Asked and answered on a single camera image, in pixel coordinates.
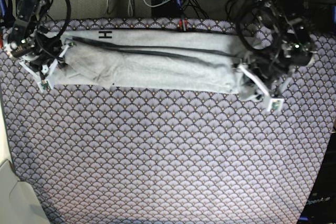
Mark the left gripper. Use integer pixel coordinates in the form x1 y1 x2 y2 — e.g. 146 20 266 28
238 40 315 111

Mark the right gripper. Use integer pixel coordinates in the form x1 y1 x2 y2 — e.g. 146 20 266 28
6 33 76 92

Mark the light grey T-shirt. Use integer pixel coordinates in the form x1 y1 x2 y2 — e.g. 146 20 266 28
53 29 260 101

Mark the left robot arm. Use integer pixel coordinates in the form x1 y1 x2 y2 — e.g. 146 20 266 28
235 0 316 111

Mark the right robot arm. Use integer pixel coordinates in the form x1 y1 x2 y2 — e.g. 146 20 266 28
3 0 75 92

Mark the fan-patterned grey tablecloth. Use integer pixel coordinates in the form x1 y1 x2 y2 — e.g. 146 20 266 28
1 32 335 223

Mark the black OpenArm base panel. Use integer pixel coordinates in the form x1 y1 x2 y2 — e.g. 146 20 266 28
297 133 335 223

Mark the red table clamp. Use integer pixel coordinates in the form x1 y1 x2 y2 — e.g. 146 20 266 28
178 18 188 32

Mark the black power adapter box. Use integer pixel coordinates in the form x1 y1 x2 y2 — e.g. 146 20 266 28
151 0 180 18

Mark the white plastic bin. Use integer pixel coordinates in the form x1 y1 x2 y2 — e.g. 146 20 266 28
1 160 49 223

